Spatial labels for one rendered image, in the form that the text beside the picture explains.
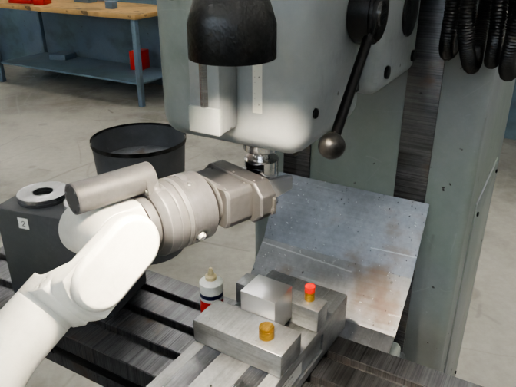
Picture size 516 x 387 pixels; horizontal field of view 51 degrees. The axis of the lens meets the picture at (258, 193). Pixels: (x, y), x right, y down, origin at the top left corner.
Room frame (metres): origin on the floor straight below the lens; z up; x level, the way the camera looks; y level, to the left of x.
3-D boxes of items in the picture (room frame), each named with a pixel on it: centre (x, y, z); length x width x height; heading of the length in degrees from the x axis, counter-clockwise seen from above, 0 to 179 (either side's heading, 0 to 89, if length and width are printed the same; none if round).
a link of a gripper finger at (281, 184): (0.66, -0.02, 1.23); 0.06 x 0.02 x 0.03; 133
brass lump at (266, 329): (0.61, -0.01, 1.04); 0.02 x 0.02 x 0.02
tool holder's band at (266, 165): (0.68, 0.00, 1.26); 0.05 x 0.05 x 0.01
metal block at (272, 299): (0.68, -0.01, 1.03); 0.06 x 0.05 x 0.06; 58
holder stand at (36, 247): (0.88, 0.34, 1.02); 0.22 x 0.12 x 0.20; 71
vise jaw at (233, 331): (0.63, 0.02, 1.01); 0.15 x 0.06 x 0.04; 58
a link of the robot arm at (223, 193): (0.62, 0.06, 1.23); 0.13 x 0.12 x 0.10; 43
